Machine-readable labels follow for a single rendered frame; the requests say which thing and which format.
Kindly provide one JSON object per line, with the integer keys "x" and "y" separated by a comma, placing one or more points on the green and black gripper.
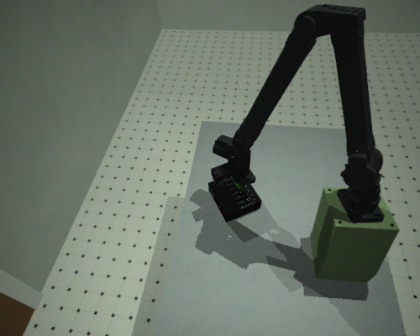
{"x": 249, "y": 177}

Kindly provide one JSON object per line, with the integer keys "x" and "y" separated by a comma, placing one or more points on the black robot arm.
{"x": 346, "y": 29}

